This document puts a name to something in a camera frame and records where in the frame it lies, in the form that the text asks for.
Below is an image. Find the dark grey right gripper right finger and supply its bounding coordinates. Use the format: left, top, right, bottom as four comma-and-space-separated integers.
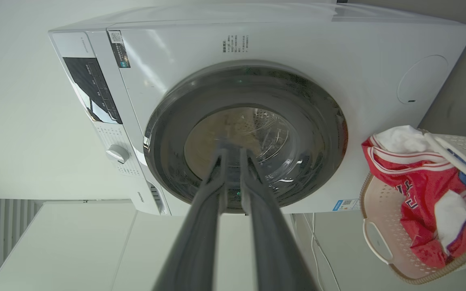
239, 148, 318, 291

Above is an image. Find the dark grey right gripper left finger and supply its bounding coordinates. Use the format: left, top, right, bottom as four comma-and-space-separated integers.
152, 139, 229, 291

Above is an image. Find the round black glass washer door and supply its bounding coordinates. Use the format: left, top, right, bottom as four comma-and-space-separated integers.
143, 61, 349, 214

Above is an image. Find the white front-load washing machine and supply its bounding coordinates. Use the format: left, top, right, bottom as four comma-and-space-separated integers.
48, 2, 466, 217

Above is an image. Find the blue energy label sticker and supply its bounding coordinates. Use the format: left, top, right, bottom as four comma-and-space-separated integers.
332, 198, 361, 212

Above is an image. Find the steel washer drum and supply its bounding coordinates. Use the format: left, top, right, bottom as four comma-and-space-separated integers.
184, 107, 300, 184

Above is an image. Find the silver washer control knob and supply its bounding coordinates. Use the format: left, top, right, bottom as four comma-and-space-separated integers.
106, 145, 130, 164

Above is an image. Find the cream perforated laundry basket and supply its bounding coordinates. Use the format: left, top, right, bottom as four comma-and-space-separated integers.
359, 129, 466, 285

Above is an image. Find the white cabinet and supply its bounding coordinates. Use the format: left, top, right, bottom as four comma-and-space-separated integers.
0, 201, 298, 291

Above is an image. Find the red basketball jersey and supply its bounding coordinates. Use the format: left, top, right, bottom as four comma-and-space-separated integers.
362, 135, 466, 269

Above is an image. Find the white cloth garment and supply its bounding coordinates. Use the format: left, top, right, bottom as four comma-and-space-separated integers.
373, 125, 434, 154

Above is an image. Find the black washer display panel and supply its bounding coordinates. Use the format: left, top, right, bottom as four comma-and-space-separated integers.
62, 57, 123, 125

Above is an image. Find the black qr sticker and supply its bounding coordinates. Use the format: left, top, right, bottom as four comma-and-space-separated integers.
108, 30, 131, 68

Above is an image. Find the round white filter cover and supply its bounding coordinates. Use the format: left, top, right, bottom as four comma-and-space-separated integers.
397, 55, 449, 105

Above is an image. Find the thin white power cable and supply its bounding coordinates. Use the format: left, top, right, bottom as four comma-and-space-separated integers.
302, 213, 343, 291

